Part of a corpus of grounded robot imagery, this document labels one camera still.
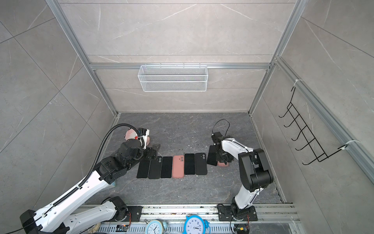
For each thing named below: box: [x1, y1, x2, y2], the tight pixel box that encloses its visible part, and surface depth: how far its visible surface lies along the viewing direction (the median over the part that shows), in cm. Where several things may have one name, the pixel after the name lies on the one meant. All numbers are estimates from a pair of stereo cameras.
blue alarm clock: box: [183, 214, 211, 234], surface depth 70 cm
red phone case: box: [172, 155, 185, 179], surface depth 92 cm
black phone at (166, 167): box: [160, 156, 173, 179], surface depth 90 cm
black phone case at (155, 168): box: [148, 156, 163, 179], surface depth 90 cm
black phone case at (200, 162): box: [194, 152, 208, 176], surface depth 92 cm
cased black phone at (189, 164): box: [184, 153, 196, 175], surface depth 93 cm
